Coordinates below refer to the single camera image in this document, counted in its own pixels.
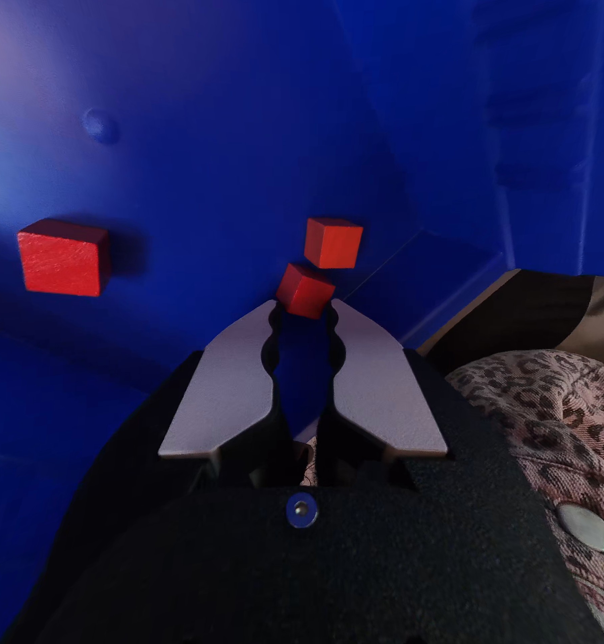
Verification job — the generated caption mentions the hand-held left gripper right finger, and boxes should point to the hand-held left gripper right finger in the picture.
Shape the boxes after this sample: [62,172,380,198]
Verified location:
[316,299,449,487]

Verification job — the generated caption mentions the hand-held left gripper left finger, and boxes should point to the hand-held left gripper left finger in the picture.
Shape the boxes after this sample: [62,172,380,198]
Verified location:
[158,300,295,487]

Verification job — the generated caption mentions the small red wooden cube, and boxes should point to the small red wooden cube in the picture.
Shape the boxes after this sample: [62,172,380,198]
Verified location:
[275,263,336,319]

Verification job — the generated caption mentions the blue plastic bin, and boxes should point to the blue plastic bin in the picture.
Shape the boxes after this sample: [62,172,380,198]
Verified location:
[0,0,604,644]

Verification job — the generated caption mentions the black clothing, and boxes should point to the black clothing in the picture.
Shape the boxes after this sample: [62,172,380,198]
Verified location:
[423,272,597,375]

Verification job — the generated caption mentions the orange-red wooden cube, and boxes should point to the orange-red wooden cube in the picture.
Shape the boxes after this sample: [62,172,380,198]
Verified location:
[303,217,364,270]

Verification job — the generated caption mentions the leopard print clothing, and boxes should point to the leopard print clothing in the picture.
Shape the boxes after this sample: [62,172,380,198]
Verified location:
[445,350,604,639]

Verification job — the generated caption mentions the large red wooden block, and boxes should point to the large red wooden block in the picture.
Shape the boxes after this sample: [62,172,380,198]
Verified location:
[17,218,110,298]

